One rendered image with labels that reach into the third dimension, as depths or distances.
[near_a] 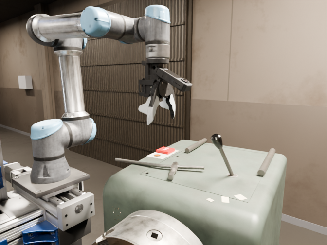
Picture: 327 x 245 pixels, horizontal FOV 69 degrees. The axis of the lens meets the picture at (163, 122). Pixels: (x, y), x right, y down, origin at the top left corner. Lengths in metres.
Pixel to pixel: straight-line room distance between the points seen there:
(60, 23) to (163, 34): 0.33
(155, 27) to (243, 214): 0.55
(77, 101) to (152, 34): 0.49
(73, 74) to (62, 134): 0.26
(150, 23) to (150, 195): 0.50
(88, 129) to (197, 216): 0.66
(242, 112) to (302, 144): 0.69
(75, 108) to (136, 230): 0.66
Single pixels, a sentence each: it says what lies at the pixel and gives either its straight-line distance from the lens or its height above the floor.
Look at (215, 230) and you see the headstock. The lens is 0.62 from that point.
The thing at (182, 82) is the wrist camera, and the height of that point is 1.55.
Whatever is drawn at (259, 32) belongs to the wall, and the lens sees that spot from 2.91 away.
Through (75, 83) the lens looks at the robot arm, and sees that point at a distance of 1.09.
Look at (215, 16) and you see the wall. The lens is 3.15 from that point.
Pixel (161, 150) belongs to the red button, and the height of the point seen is 1.27.
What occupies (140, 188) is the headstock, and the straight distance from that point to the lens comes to 0.72.
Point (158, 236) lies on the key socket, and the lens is 0.56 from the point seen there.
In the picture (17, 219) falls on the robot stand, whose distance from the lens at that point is 1.04.
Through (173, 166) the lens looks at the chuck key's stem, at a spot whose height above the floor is 1.28.
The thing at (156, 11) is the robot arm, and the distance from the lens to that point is 0.76.
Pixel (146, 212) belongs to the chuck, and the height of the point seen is 1.23.
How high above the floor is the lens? 1.56
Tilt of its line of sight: 10 degrees down
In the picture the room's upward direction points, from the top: straight up
